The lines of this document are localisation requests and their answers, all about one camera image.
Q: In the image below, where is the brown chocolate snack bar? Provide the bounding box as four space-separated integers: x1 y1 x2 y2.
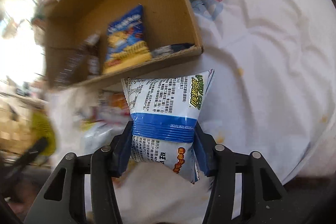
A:
55 33 100 86

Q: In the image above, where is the white bed sheet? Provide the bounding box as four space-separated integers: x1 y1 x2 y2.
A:
44 0 336 224

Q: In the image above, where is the yellow cheese snack bag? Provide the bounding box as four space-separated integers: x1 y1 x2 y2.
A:
30 110 56 156

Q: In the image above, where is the white pink snack bar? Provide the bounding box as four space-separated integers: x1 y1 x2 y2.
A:
151 43 193 58

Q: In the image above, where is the white blue snack bag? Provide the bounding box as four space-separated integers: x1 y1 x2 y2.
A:
121 70 214 183

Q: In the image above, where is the brown cardboard box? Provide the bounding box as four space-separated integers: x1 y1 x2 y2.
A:
45 0 203 88

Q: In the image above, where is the blue yellow chip bag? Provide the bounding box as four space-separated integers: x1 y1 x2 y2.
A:
102 5 152 75

